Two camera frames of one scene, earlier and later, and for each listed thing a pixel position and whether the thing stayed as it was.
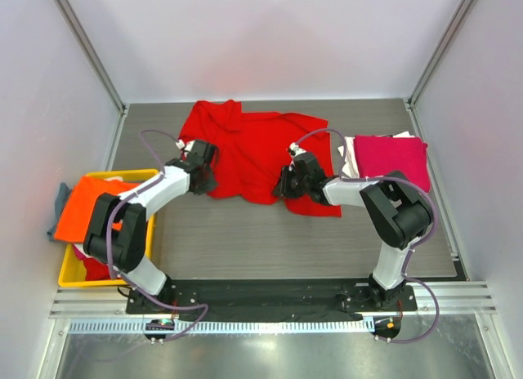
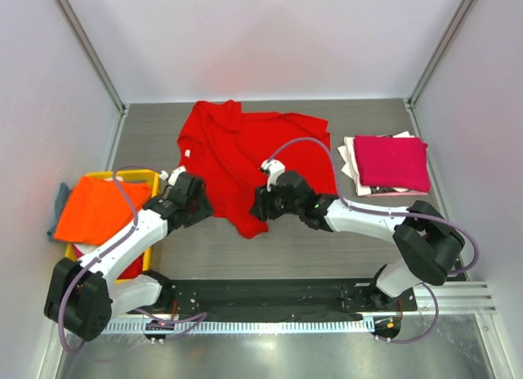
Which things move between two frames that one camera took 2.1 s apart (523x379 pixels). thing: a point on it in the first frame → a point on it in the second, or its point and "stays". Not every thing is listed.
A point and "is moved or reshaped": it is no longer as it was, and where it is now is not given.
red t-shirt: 252,148 is moved or reshaped
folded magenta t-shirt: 377,155 stays
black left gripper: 208,187 → 204,211
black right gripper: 287,184 → 263,203
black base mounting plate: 212,300 stays
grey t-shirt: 63,194 stays
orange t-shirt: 73,225 stays
